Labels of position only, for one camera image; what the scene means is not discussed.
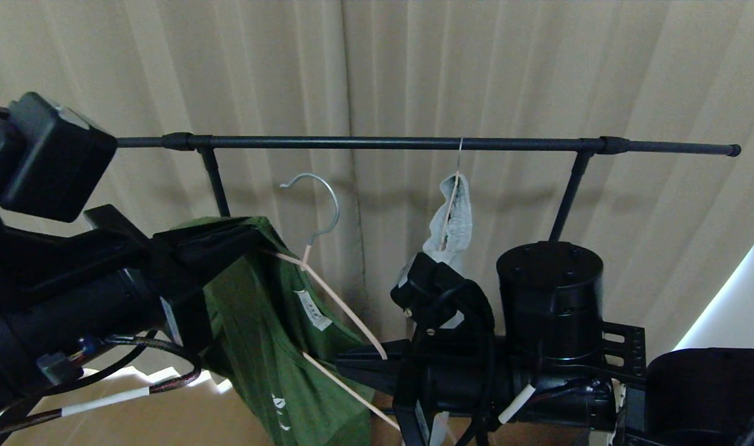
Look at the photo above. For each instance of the beige curtain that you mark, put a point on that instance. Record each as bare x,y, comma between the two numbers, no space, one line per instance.
538,62

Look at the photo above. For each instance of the black clothes rack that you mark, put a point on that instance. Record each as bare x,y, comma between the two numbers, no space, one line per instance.
352,142

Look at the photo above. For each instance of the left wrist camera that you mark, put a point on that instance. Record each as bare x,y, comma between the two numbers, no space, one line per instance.
49,161

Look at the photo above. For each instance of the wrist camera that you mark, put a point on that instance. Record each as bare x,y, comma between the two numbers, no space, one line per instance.
442,291
49,161

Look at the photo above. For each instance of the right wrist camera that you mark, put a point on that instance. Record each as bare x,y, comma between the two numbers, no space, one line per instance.
442,291

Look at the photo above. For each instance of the pale grey shorts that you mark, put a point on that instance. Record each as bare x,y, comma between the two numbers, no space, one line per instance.
457,229

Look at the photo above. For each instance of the pink clothes hanger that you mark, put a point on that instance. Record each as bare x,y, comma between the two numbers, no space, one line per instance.
337,294
451,210

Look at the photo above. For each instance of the green garment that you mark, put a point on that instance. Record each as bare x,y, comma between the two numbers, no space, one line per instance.
259,322

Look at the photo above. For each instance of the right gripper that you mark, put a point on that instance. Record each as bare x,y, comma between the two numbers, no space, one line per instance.
451,378

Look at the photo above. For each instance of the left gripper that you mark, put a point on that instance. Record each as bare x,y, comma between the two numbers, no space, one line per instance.
73,303

